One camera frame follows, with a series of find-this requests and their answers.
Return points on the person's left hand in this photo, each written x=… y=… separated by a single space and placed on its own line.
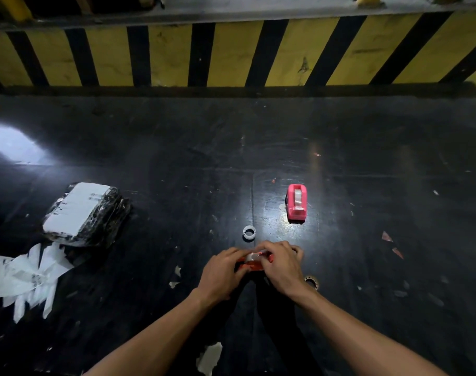
x=218 y=276

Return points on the person's right hand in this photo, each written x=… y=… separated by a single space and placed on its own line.
x=285 y=270

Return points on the person's left thumb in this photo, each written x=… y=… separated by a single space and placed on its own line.
x=242 y=272

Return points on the person's right fingers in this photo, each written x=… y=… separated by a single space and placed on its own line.
x=279 y=250

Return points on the red tape dispenser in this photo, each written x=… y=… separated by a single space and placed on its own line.
x=254 y=264

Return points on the person's right forearm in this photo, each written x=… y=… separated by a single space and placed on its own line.
x=359 y=340

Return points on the person's left forearm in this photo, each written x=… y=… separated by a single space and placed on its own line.
x=159 y=340

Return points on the clear tape roll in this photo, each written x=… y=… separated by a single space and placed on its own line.
x=313 y=280

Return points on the pink tape dispenser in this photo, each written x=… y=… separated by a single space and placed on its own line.
x=296 y=205

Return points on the small white paper scrap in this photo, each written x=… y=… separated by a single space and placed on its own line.
x=174 y=284

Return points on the red paper scrap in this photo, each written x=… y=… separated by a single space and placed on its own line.
x=386 y=237
x=398 y=253

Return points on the plastic-wrapped package with white label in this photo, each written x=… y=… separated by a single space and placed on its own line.
x=81 y=215

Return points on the yellow black striped barrier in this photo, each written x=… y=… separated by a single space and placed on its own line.
x=234 y=52

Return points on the pile of white paper scraps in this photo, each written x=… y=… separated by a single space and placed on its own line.
x=22 y=276

